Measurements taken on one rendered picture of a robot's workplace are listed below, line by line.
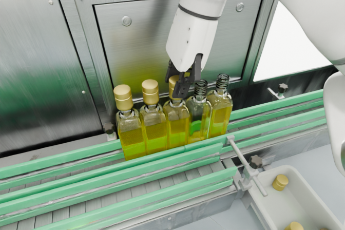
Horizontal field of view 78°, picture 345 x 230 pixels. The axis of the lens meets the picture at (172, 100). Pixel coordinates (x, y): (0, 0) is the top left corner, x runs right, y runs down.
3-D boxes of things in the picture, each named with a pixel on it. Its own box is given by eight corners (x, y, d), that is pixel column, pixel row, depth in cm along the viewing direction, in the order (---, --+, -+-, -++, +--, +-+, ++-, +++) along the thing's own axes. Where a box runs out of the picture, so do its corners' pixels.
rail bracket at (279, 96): (266, 103, 81) (278, 75, 72) (278, 116, 76) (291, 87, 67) (256, 106, 80) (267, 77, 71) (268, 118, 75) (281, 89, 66)
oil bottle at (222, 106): (214, 135, 69) (225, 83, 55) (222, 149, 65) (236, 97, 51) (198, 139, 68) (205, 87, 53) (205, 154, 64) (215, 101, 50)
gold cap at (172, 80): (181, 89, 49) (181, 73, 46) (186, 98, 47) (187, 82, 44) (167, 91, 49) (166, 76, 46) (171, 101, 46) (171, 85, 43)
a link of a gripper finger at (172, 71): (168, 49, 46) (161, 75, 50) (172, 56, 43) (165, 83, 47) (181, 50, 47) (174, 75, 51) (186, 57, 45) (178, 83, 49)
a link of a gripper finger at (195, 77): (192, 35, 37) (180, 54, 42) (202, 72, 34) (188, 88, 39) (198, 35, 38) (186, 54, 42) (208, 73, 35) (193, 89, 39)
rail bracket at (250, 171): (229, 151, 64) (237, 123, 56) (263, 206, 52) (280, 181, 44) (220, 153, 63) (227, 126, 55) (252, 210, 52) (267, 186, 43)
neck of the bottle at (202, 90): (203, 93, 52) (205, 77, 49) (208, 100, 50) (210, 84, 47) (191, 95, 51) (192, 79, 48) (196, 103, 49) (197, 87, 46)
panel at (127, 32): (338, 60, 84) (400, -41, 61) (344, 64, 82) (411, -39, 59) (107, 109, 64) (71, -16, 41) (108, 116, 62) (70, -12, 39)
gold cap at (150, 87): (157, 93, 48) (156, 77, 45) (160, 103, 46) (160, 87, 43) (141, 96, 47) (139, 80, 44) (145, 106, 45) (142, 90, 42)
